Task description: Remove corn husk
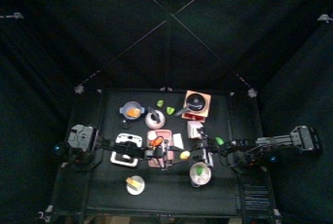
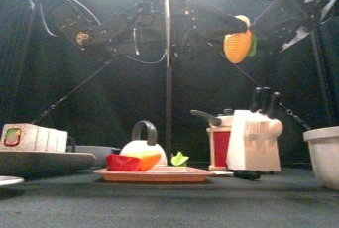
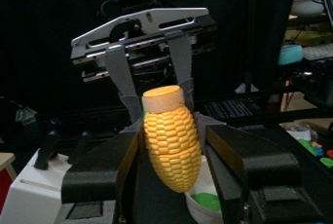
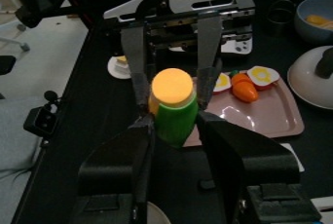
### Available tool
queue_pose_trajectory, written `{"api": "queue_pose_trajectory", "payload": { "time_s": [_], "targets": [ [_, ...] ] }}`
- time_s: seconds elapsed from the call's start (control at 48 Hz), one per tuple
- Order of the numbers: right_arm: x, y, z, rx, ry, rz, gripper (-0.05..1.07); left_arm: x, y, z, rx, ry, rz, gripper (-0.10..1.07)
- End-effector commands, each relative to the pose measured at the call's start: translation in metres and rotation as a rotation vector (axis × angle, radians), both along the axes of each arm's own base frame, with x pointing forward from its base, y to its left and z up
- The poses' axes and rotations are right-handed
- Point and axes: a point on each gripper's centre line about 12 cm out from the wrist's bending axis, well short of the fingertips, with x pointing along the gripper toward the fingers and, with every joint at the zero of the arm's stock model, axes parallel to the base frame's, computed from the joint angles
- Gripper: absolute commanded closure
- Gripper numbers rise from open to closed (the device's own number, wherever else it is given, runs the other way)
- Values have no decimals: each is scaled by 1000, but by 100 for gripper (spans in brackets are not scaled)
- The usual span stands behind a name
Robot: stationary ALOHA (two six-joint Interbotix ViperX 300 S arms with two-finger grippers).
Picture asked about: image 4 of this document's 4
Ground blue toy bowl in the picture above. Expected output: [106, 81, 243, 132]
[293, 0, 333, 45]

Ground grey chair leg with castor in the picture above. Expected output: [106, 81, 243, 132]
[0, 35, 31, 53]

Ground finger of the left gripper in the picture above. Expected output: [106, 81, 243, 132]
[119, 24, 152, 117]
[195, 11, 225, 111]

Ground green bottle with yellow cap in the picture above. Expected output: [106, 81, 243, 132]
[152, 94, 201, 150]

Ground white toy toaster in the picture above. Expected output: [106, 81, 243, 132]
[167, 34, 254, 56]

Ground black device on frame bar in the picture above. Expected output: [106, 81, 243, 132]
[15, 0, 90, 29]

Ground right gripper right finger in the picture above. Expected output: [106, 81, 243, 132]
[195, 110, 325, 224]

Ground orange toy food piece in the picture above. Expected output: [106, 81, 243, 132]
[305, 14, 333, 30]

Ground pink plastic tray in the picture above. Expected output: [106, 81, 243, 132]
[181, 68, 306, 148]

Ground white round bowl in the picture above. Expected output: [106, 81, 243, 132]
[146, 201, 171, 224]

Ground yellow toy corn cob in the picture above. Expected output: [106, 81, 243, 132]
[147, 67, 195, 116]

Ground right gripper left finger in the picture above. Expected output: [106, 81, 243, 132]
[71, 113, 155, 224]

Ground small black ring cup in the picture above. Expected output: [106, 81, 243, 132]
[265, 0, 297, 25]

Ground orange toy carrot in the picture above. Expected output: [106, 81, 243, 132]
[229, 70, 261, 103]

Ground black clamp box with knob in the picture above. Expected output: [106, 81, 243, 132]
[23, 90, 62, 139]

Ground white cup yellow contents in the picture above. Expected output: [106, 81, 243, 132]
[107, 55, 132, 81]

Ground yellow toy cake slice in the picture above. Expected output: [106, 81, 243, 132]
[114, 56, 131, 75]

